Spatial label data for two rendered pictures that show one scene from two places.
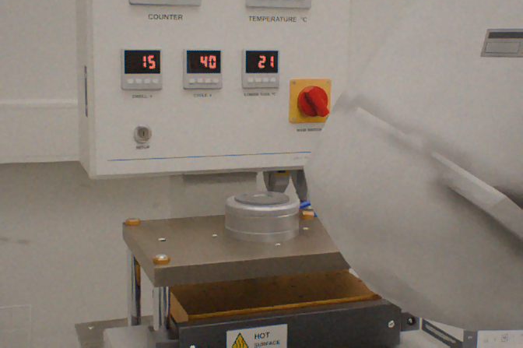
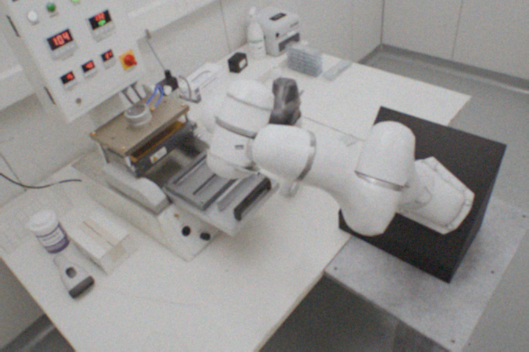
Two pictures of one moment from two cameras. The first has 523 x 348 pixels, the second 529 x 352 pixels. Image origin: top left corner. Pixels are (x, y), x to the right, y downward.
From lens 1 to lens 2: 0.71 m
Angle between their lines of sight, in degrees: 40
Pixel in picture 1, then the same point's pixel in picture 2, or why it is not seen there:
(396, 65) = (221, 150)
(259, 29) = (101, 44)
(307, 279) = not seen: hidden behind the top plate
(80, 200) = (26, 112)
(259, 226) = (142, 120)
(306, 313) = (168, 141)
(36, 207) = (9, 123)
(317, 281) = not seen: hidden behind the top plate
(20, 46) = not seen: outside the picture
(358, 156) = (220, 166)
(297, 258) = (160, 127)
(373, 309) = (184, 129)
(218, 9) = (84, 45)
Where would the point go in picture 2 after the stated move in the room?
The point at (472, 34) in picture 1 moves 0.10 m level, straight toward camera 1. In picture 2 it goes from (232, 146) to (246, 177)
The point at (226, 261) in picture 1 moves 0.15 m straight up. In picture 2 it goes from (142, 139) to (125, 98)
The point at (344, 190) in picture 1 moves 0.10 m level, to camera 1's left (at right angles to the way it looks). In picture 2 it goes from (220, 171) to (176, 193)
